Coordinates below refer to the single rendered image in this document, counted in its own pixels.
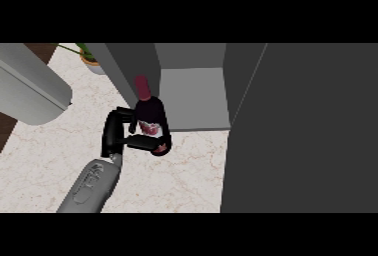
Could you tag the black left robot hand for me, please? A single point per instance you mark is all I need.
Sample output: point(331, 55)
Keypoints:
point(113, 133)

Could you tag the dark wine bottle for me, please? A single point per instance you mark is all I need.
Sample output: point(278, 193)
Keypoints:
point(152, 115)

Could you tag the grey cabinet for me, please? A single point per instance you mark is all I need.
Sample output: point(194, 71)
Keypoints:
point(192, 96)

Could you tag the dark grey cabinet door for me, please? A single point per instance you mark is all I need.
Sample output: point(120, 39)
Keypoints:
point(303, 128)

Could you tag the potted green plant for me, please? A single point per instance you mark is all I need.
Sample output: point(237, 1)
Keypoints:
point(89, 58)

